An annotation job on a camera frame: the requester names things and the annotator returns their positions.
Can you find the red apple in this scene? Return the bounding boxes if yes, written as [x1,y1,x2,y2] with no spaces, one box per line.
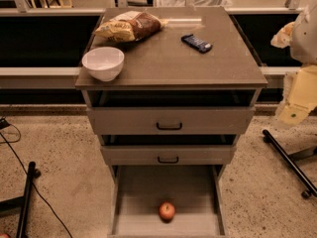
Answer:
[158,201,175,221]

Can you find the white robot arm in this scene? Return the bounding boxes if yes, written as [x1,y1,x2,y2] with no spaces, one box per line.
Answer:
[270,0,317,127]

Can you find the grey drawer cabinet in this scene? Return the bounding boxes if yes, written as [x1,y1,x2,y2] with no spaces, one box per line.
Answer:
[74,6,268,238]

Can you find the top grey drawer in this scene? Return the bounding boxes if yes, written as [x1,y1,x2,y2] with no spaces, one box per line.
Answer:
[87,107,255,135]

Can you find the grey drawer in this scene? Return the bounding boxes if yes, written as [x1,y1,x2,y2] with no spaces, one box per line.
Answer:
[108,165,229,238]
[101,146,236,166]
[87,107,255,135]

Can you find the middle grey drawer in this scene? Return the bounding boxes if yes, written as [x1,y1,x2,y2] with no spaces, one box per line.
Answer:
[101,146,236,166]

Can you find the bottom grey drawer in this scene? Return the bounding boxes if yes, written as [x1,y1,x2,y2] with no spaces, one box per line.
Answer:
[108,165,229,238]

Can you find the white bowl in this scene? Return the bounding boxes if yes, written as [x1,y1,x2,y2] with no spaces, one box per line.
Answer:
[82,47,125,81]

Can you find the dark blue snack bar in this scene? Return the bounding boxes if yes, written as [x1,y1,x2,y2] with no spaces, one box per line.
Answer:
[181,34,213,54]

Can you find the brown yellow snack bag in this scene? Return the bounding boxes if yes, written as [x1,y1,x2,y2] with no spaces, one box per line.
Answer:
[94,11,168,43]

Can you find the black stand leg left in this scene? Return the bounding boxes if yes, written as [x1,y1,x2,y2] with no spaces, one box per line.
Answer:
[0,162,41,238]

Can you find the black stand leg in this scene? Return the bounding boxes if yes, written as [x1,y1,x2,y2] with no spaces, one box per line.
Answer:
[0,162,41,238]
[263,130,317,199]

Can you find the black stand leg right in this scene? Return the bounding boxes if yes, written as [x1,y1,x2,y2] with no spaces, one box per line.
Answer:
[263,130,317,199]

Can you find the black top drawer handle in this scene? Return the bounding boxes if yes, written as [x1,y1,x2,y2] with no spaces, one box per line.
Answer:
[156,122,182,131]

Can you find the black drawer handle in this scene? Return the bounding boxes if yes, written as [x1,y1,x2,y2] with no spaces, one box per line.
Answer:
[156,122,182,131]
[157,157,179,165]

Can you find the black middle drawer handle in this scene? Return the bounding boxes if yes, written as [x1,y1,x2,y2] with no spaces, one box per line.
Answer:
[157,157,179,165]

